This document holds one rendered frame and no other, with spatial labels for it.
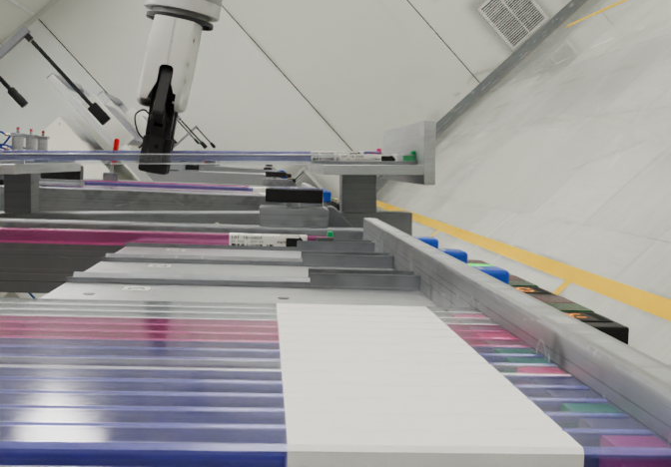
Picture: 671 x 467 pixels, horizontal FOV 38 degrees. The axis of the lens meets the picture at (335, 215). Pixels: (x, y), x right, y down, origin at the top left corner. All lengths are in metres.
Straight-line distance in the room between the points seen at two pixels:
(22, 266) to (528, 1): 7.93
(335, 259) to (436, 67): 7.79
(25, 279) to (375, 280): 0.41
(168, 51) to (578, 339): 0.84
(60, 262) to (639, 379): 0.67
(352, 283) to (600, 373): 0.29
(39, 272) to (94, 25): 7.61
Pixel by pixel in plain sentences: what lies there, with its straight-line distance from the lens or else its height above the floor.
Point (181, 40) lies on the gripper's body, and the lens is 1.07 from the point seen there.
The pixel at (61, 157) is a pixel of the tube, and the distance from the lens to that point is 1.04.
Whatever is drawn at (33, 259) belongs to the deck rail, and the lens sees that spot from 0.86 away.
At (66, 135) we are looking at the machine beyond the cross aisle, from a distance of 5.26.
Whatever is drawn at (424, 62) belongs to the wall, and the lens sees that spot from 8.40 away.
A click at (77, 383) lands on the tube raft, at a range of 0.25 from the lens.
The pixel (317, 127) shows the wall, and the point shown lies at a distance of 8.26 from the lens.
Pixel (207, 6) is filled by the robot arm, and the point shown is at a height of 1.00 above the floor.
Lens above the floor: 0.83
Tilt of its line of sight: 5 degrees down
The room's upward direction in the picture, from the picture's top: 42 degrees counter-clockwise
